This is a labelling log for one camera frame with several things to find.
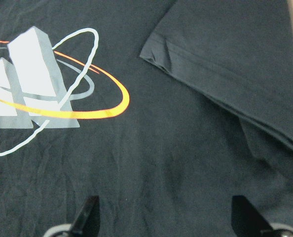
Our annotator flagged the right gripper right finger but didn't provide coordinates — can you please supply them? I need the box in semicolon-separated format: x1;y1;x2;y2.
231;196;277;237

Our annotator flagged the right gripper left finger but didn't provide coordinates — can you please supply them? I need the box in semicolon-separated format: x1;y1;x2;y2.
70;196;100;237

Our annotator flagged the black printed t-shirt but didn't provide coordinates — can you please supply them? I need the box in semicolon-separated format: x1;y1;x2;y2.
0;0;293;237

